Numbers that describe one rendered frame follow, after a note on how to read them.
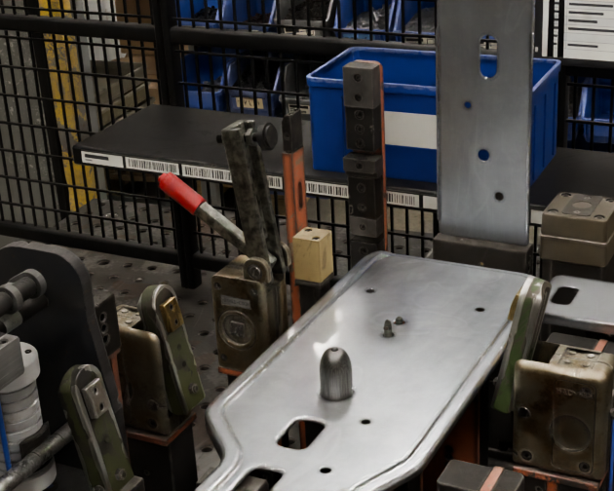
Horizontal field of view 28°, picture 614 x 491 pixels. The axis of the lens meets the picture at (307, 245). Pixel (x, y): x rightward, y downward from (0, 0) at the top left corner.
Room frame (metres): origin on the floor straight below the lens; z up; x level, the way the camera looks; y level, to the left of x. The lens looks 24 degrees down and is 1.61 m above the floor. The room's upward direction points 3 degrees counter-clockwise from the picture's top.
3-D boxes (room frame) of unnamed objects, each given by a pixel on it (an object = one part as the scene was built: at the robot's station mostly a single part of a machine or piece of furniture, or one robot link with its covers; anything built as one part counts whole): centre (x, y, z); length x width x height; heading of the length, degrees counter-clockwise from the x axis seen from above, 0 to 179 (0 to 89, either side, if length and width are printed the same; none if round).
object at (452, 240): (1.36, -0.21, 0.85); 0.12 x 0.03 x 0.30; 62
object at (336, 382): (1.02, -0.02, 1.02); 0.03 x 0.03 x 0.07
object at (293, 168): (1.30, 0.01, 0.95); 0.03 x 0.01 x 0.50; 152
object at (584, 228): (1.32, -0.32, 0.88); 0.08 x 0.08 x 0.36; 62
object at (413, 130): (1.57, -0.18, 1.10); 0.30 x 0.17 x 0.13; 64
